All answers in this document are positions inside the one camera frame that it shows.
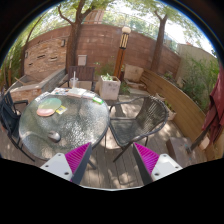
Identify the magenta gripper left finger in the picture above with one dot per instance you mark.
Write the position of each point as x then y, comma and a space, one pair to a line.
70, 166

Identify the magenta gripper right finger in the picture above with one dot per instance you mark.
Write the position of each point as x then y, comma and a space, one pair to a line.
153, 166

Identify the grey computer mouse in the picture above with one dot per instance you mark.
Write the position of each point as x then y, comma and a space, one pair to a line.
54, 136

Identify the round green pink mouse pad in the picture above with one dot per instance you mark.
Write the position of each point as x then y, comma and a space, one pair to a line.
48, 107

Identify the round glass patio table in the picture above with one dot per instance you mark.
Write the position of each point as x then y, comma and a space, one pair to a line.
84, 121

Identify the black wicker chair right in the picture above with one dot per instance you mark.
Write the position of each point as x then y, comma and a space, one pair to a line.
151, 118

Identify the yellow card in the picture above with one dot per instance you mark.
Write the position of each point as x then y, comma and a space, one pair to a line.
61, 110

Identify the curved wooden bench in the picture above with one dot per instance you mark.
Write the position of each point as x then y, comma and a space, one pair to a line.
189, 117

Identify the green small box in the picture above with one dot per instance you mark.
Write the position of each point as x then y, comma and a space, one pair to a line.
97, 100

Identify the magazine on table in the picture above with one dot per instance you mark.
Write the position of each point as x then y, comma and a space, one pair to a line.
60, 91

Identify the red folded umbrella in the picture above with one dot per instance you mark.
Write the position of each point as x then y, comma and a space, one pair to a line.
215, 116

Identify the black chair left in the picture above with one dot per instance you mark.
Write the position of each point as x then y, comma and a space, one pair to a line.
9, 118

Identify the white plastic cup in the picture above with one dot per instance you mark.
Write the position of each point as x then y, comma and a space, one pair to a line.
74, 80

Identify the white square planter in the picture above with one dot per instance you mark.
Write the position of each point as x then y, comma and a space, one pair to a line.
109, 87

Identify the dark wooden chair back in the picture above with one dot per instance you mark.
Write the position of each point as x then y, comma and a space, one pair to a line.
84, 74

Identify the white stone block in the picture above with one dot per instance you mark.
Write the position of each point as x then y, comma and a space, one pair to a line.
133, 73

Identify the right tree trunk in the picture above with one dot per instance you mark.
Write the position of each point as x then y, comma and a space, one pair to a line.
159, 42

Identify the tree trunk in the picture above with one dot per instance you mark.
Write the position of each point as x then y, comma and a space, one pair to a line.
159, 42
83, 8

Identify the left tree trunk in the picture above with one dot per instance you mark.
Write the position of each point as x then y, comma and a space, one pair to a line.
83, 8

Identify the wooden lamp post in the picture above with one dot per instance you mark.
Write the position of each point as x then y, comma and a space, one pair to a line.
121, 52

